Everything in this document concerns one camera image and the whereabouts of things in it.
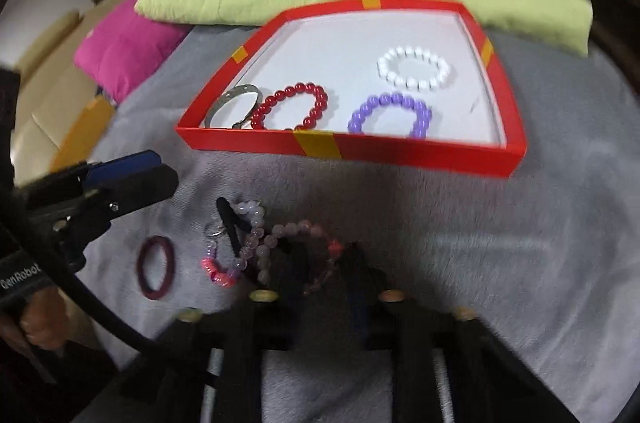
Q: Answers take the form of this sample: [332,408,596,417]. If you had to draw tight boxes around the clear bracelet with neon beads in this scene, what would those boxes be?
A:
[201,227,243,290]

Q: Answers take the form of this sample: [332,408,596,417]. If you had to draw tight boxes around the person's left hand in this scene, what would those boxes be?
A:
[0,287,70,352]

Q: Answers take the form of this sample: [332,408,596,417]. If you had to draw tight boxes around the purple bead bracelet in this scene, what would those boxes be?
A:
[347,92,433,140]

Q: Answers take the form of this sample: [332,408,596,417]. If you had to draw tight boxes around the pale pink large-bead bracelet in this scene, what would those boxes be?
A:
[232,200,275,285]

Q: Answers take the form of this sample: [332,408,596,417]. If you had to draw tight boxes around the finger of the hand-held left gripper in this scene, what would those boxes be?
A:
[52,164,180,254]
[22,150,164,210]

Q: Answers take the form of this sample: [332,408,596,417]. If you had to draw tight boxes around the rose small-bead bracelet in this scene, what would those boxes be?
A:
[265,219,347,296]

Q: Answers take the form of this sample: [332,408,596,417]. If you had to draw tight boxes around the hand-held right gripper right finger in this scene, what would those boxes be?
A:
[342,242,581,423]

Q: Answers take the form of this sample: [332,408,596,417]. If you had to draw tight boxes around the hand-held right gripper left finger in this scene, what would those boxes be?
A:
[75,242,312,423]

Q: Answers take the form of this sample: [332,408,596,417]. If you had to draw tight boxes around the silver metal bangle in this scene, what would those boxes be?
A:
[204,84,264,130]

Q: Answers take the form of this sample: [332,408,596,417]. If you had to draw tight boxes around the white bead bracelet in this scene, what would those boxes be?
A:
[376,46,452,92]

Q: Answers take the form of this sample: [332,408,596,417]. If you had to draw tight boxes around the black hair clip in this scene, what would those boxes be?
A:
[216,197,256,254]

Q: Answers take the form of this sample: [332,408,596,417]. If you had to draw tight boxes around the magenta pillow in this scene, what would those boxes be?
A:
[73,0,193,104]

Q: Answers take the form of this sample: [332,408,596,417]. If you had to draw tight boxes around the black cable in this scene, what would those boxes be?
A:
[0,183,161,356]

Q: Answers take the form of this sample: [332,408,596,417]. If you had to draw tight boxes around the grey fleece blanket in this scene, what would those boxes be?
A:
[75,23,640,423]

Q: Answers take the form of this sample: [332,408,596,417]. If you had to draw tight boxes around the red bead bracelet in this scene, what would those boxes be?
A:
[249,82,329,131]

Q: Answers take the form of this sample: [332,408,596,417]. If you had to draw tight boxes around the dark red hair tie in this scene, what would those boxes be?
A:
[137,235,176,301]

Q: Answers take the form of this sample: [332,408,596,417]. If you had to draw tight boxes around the red shallow cardboard box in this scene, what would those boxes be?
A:
[175,0,528,180]

